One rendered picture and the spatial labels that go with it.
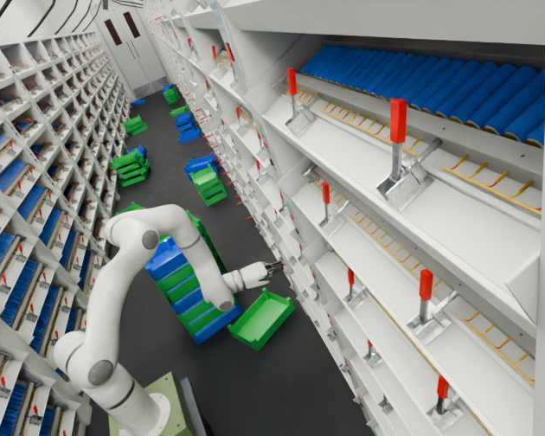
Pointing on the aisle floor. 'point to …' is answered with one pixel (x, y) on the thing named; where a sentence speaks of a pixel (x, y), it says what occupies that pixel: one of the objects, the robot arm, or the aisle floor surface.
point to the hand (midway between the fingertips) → (278, 266)
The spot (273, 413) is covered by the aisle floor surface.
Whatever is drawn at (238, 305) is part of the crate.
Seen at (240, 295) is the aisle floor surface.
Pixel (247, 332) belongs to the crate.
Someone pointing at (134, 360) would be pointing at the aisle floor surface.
